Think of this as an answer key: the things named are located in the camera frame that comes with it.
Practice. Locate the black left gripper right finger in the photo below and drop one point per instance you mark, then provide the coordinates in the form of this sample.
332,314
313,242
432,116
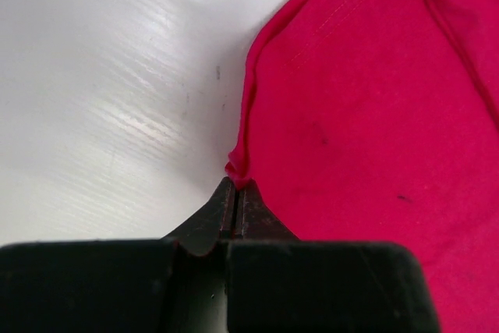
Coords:
277,283

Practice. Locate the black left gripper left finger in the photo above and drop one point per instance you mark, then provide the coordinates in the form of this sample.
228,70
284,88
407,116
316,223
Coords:
172,284

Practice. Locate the red t shirt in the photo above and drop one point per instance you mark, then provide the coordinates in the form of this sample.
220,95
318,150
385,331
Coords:
378,120

